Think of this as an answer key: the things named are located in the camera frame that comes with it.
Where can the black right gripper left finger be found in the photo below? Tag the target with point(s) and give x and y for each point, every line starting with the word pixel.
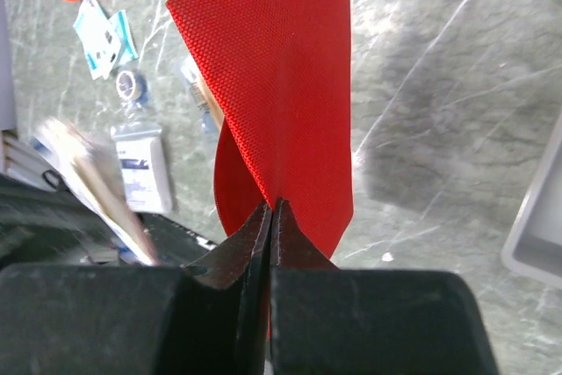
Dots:
pixel 209 317

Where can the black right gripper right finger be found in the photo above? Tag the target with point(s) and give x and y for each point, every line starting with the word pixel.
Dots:
pixel 326 320

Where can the medical tape roll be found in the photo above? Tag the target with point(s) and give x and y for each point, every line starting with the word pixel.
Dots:
pixel 132 87

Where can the red first aid kit pouch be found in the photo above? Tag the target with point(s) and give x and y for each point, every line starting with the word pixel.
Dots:
pixel 280 71

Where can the white gauze pad packet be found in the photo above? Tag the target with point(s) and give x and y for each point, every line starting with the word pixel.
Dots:
pixel 143 166

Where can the grey plastic tray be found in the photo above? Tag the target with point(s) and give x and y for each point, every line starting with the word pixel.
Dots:
pixel 533 246

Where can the bag of cotton swabs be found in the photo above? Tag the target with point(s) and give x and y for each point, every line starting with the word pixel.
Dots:
pixel 201 95

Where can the teal striped wipe packet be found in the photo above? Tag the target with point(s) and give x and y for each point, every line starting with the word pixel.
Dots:
pixel 107 42

